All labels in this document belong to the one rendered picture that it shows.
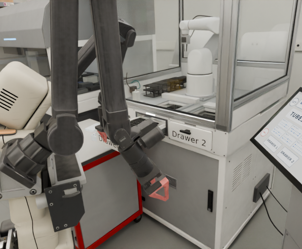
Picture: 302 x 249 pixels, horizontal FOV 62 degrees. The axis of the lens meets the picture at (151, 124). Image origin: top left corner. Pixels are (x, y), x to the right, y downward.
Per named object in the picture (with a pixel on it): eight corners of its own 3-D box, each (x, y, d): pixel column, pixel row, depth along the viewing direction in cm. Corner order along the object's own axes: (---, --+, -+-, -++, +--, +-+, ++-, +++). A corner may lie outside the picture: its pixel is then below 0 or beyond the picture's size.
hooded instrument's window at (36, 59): (57, 106, 203) (46, 48, 187) (-10, 83, 320) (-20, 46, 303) (153, 81, 279) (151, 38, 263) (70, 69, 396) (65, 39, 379)
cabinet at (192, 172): (220, 269, 160) (228, 158, 132) (118, 202, 228) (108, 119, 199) (273, 197, 224) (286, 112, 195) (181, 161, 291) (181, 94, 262)
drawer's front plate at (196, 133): (209, 151, 137) (210, 132, 133) (169, 138, 156) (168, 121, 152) (211, 149, 138) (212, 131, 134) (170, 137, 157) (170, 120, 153)
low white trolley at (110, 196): (83, 270, 164) (63, 170, 137) (42, 225, 205) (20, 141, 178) (145, 222, 203) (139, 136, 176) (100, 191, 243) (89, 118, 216)
